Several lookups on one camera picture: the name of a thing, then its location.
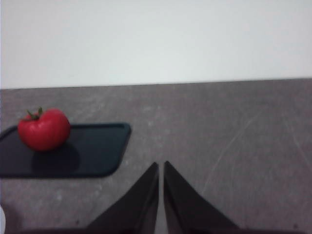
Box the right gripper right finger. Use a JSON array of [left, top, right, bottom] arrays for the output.
[[163, 160, 242, 234]]

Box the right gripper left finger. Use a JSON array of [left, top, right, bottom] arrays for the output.
[[82, 162, 159, 234]]

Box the red plastic tomato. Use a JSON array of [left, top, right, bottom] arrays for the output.
[[17, 106, 71, 152]]

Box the dark rectangular tray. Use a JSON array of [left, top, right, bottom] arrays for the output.
[[0, 122, 132, 179]]

